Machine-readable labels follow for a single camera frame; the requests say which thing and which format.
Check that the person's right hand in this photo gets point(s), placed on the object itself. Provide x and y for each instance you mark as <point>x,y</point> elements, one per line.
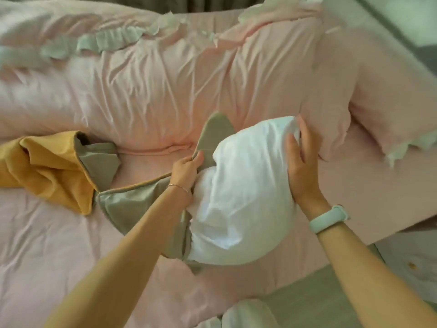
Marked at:
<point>305,174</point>

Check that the person's left hand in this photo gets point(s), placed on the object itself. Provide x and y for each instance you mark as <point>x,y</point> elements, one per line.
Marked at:
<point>184,174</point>

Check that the pink bed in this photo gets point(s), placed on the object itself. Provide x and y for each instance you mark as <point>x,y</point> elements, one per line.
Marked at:
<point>358,194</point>

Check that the white pillow insert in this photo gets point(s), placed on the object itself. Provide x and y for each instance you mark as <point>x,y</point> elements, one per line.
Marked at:
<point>245,194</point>

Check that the grey and orange pillowcase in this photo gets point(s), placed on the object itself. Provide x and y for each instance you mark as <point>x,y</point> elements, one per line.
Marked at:
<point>44,167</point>
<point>129,208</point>

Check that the person's right forearm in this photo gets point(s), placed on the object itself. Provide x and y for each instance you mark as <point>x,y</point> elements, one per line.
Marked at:
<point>368,280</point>

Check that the person's left forearm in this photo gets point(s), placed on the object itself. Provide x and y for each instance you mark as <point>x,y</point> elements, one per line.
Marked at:
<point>112,269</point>

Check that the person's white shorts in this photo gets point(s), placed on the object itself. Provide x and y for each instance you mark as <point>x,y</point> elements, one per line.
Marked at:
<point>245,315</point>

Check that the white smartwatch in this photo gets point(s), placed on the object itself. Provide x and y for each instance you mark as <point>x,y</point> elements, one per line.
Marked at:
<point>327,220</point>

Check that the pink ruffled duvet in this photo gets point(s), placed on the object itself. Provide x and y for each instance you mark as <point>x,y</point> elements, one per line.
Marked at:
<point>153,92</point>

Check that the pink pillow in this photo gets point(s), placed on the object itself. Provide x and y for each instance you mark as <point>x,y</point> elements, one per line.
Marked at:
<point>392,92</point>

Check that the white nightstand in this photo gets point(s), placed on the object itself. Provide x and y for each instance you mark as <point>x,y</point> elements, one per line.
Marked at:
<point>409,259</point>

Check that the beige leaf print curtain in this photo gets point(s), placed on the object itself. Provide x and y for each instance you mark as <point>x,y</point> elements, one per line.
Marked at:
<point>170,3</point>

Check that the beige headboard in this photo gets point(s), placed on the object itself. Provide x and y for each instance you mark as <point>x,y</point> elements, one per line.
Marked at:
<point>403,20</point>

